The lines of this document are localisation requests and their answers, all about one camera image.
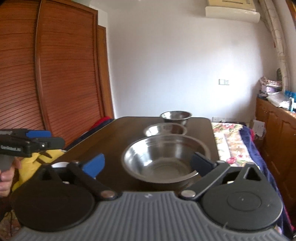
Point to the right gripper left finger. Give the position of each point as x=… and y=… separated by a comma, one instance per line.
x=85, y=173

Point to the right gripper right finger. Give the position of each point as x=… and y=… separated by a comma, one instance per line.
x=211, y=174

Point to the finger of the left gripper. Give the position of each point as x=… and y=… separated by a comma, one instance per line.
x=38, y=134
x=51, y=143

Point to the floral white plate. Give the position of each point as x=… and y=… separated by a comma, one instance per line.
x=60, y=165

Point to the large steel bowl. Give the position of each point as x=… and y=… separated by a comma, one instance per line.
x=163, y=161

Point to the medium steel bowl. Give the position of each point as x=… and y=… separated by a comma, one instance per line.
x=165, y=129

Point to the small steel bowl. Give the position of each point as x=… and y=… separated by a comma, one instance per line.
x=176, y=116

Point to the person's left hand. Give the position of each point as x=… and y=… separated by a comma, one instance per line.
x=7, y=177

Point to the yellow plush toy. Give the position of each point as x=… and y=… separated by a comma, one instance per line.
x=32, y=164

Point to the floral bed quilt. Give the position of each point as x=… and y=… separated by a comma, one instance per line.
x=230, y=145

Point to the red and dark folded clothes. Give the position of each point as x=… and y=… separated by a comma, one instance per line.
x=97, y=126

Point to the wooden louvered wardrobe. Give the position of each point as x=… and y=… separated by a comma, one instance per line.
x=54, y=67

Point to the white paper bag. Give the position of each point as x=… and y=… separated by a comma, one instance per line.
x=258, y=127

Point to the wooden low cabinet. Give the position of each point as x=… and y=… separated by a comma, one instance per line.
x=278, y=148

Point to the blue blanket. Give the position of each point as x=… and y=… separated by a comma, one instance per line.
x=284, y=221

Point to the clear plastic bag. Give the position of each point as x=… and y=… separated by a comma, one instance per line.
x=279, y=100

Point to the stack of folded fabrics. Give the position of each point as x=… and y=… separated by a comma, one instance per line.
x=268, y=87

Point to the patterned curtain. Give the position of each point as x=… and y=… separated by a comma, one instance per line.
x=275, y=27

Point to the wall power strip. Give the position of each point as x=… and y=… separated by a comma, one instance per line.
x=218, y=120

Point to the wall light switch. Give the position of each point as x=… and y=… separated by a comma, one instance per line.
x=223, y=82

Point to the wall air conditioner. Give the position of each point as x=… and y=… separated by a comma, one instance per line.
x=238, y=10

